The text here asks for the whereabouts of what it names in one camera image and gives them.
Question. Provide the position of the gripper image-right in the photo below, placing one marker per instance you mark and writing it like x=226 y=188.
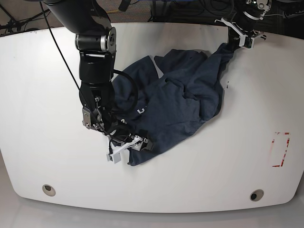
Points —
x=255 y=34

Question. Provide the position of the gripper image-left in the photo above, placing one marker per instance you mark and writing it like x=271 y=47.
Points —
x=122 y=136

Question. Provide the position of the dark blue T-shirt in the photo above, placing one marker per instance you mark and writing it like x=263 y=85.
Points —
x=177 y=94

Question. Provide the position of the black robot arm image-left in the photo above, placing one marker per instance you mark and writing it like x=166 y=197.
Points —
x=96 y=43

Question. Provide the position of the grey power strip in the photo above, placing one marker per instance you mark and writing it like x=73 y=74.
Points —
x=295 y=10

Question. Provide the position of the red tape rectangle marking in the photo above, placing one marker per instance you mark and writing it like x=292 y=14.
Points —
x=278 y=149

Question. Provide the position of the black tripod stand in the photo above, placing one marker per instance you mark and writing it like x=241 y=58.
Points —
x=17 y=26

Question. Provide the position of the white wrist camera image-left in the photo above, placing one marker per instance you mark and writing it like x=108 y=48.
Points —
x=114 y=154

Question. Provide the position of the left table cable grommet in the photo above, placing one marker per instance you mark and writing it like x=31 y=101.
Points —
x=48 y=190

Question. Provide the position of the table cable grommet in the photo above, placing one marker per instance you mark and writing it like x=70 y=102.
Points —
x=48 y=190
x=256 y=195

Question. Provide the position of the right table cable grommet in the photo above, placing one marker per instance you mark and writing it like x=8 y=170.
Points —
x=256 y=195

